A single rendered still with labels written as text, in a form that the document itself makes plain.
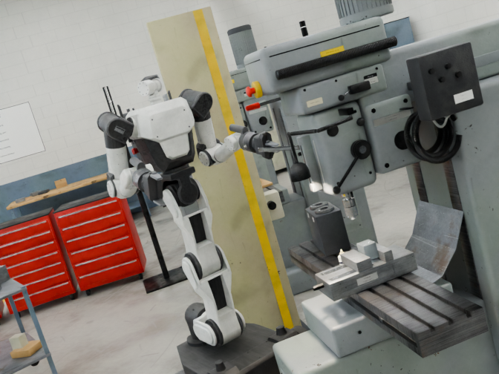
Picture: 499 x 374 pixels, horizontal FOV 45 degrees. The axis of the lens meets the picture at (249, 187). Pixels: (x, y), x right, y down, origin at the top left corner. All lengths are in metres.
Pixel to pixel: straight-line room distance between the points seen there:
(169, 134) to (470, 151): 1.26
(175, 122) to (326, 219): 0.80
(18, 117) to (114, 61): 1.94
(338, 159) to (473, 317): 0.70
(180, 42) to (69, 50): 7.38
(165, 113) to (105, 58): 8.49
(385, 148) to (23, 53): 9.47
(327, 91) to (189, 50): 1.88
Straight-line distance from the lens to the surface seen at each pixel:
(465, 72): 2.08
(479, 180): 2.30
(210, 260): 2.84
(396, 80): 2.25
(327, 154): 2.15
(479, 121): 2.28
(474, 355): 2.54
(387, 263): 2.26
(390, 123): 2.22
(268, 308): 4.17
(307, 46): 2.10
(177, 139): 2.71
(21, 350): 4.86
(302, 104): 2.09
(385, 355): 2.34
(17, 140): 11.18
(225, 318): 2.93
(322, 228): 2.66
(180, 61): 3.87
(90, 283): 6.86
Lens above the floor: 1.81
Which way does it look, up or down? 10 degrees down
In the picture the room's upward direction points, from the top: 16 degrees counter-clockwise
